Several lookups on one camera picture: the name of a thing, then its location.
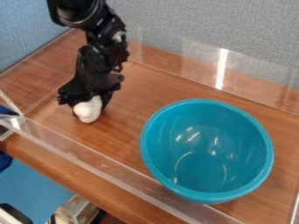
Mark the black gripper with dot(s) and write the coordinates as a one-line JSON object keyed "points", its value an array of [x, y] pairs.
{"points": [[94, 79]]}

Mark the white and orange toy mushroom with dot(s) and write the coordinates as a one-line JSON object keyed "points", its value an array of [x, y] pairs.
{"points": [[89, 110]]}

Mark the blue plastic bowl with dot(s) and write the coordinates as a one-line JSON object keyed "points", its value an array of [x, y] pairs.
{"points": [[208, 150]]}

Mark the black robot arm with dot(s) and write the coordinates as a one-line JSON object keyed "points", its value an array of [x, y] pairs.
{"points": [[94, 17]]}

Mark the clear acrylic front barrier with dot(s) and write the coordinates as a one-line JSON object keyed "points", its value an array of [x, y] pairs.
{"points": [[129, 194]]}

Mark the clear acrylic barrier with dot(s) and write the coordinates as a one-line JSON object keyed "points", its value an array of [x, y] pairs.
{"points": [[217, 67], [129, 194]]}

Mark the blue object at left edge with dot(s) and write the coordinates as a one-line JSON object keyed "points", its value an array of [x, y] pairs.
{"points": [[6, 159]]}

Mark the grey metal box below table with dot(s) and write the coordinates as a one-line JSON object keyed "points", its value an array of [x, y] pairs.
{"points": [[77, 211]]}

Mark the clear acrylic back barrier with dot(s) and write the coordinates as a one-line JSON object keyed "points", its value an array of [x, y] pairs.
{"points": [[217, 67]]}

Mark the black and white device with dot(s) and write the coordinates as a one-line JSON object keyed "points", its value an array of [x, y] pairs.
{"points": [[13, 216]]}

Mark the clear acrylic left bracket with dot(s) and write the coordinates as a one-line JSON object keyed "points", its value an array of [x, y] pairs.
{"points": [[10, 116]]}

